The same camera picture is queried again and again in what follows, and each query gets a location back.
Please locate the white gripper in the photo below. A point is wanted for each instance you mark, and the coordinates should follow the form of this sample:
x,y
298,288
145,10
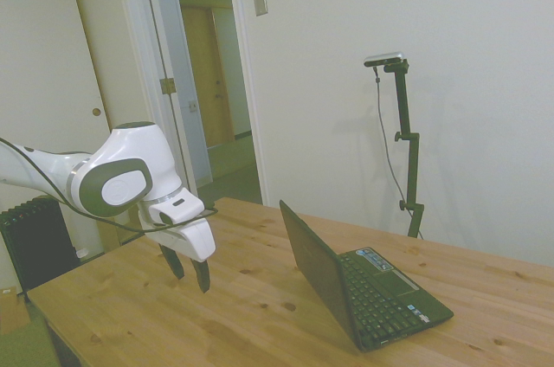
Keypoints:
x,y
197,239

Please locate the black laptop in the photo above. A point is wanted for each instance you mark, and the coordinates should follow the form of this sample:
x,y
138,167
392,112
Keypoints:
x,y
316,263

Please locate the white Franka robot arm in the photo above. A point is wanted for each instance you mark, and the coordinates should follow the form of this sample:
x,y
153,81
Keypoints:
x,y
125,155

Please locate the black radiator heater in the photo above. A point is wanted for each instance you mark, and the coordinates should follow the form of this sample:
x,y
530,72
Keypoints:
x,y
34,241

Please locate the small cardboard box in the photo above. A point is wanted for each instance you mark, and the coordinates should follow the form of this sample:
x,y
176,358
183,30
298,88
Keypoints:
x,y
12,308

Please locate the round closet door knob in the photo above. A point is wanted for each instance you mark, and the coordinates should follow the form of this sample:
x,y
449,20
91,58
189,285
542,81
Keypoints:
x,y
96,112

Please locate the brass door hinge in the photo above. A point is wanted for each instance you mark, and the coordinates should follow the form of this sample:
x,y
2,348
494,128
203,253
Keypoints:
x,y
167,85

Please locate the wooden hallway door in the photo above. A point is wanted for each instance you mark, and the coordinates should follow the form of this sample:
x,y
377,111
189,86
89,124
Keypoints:
x,y
199,81

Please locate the white open door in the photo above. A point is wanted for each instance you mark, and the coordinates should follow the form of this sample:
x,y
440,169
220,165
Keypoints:
x,y
173,38

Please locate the black camera stand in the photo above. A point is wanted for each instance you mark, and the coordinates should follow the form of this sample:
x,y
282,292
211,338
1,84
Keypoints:
x,y
404,116

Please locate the metal wall switch plate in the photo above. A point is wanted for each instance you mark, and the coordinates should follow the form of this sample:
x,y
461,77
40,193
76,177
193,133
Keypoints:
x,y
259,0

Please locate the silver stereo camera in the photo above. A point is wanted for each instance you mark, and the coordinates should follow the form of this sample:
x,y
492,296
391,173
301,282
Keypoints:
x,y
385,58

